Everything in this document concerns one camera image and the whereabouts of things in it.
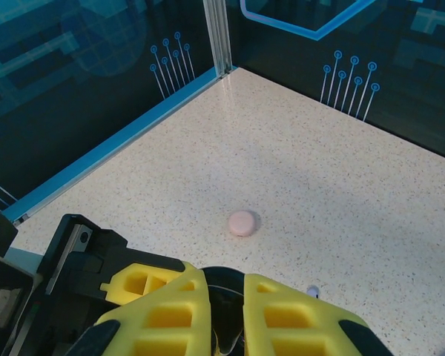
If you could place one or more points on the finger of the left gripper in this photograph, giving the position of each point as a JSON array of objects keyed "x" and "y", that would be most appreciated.
[{"x": 133, "y": 282}]

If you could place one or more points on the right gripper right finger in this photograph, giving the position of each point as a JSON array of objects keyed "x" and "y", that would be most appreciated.
[{"x": 256, "y": 304}]

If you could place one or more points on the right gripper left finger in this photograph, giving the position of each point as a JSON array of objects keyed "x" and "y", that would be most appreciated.
[{"x": 193, "y": 296}]

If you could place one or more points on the pink earbud charging case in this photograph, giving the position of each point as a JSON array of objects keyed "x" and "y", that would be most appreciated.
[{"x": 242, "y": 223}]

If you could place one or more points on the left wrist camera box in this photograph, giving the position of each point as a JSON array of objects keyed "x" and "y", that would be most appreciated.
[{"x": 3, "y": 304}]

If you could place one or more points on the blue table edge rail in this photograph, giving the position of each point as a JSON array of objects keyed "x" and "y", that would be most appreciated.
[{"x": 115, "y": 145}]

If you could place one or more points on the aluminium frame post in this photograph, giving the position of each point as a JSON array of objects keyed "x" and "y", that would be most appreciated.
[{"x": 217, "y": 37}]

